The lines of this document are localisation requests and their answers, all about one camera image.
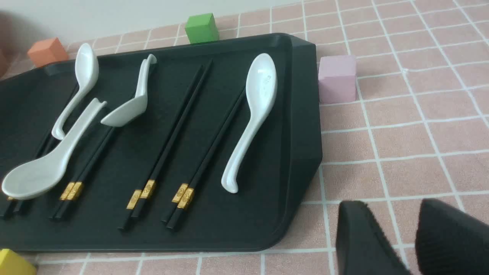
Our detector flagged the white ceramic spoon near left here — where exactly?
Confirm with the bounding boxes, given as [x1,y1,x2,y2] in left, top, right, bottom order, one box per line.
[2,99,107,200]

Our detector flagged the orange cube block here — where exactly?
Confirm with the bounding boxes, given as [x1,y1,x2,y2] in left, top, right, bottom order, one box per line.
[27,37,69,68]

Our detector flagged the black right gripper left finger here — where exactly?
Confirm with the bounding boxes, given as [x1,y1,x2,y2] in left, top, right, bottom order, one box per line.
[336,201,410,275]

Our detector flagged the green cube block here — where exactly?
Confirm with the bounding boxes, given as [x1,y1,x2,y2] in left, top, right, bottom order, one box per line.
[185,13,220,44]

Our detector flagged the black chopstick gold band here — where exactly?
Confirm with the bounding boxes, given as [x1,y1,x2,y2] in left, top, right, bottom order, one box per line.
[0,129,54,220]
[117,65,202,230]
[12,130,57,215]
[167,89,246,230]
[161,89,245,224]
[49,126,111,220]
[57,127,116,221]
[130,58,214,220]

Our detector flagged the white ceramic spoon middle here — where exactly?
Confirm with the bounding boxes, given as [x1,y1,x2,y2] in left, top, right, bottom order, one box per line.
[100,54,157,127]

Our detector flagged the pink cube block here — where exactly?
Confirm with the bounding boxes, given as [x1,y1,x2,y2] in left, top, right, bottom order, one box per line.
[318,55,356,104]

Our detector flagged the white ceramic spoon right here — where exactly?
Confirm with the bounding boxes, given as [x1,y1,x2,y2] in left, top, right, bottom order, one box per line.
[221,53,278,194]

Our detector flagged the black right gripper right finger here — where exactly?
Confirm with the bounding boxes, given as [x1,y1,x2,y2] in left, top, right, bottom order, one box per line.
[415,199,489,275]

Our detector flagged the black plastic tray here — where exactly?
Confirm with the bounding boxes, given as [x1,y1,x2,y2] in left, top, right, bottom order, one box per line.
[0,33,322,252]

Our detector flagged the white ceramic spoon far left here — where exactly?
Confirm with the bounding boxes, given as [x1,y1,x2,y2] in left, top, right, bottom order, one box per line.
[51,42,99,141]

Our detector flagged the white ceramic spoon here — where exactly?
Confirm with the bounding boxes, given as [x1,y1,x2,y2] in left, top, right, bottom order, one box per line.
[100,54,157,127]
[221,53,278,194]
[51,42,99,141]
[2,99,107,200]

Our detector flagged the yellow cube block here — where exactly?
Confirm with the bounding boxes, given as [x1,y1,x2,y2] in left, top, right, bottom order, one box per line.
[0,249,37,275]

